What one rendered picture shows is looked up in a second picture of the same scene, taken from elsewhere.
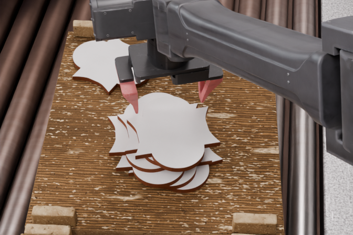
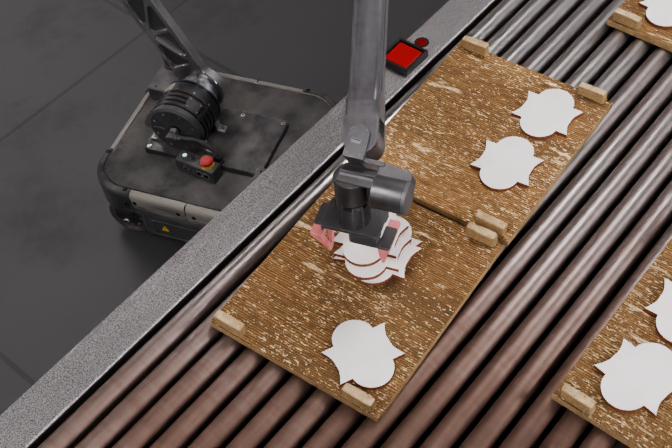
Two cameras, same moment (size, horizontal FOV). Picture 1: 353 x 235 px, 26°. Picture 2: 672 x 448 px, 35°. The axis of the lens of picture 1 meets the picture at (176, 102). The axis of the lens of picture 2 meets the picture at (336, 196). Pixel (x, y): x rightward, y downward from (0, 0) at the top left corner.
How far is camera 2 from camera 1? 1.94 m
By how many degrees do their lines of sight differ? 79
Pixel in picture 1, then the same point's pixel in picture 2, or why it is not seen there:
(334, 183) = (277, 197)
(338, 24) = not seen: outside the picture
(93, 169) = (434, 265)
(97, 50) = (366, 372)
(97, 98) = (395, 327)
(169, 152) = not seen: hidden behind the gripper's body
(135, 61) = (380, 222)
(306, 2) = (136, 358)
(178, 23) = (381, 98)
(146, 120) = not seen: hidden behind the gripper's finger
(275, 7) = (167, 366)
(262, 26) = (363, 21)
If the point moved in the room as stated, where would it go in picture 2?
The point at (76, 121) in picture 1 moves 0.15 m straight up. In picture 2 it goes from (424, 311) to (422, 259)
